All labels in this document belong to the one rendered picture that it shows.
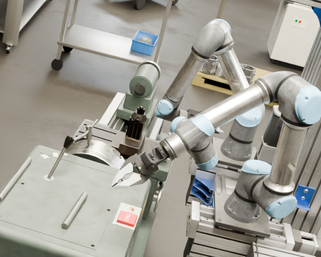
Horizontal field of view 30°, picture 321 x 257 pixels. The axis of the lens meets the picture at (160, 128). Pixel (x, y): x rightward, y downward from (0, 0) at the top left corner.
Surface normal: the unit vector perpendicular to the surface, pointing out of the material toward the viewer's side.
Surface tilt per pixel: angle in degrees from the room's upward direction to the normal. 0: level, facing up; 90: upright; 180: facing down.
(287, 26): 90
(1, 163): 0
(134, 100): 90
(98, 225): 0
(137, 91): 90
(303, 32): 90
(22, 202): 0
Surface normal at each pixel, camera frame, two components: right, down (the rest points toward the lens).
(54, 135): 0.24, -0.86
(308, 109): 0.47, 0.39
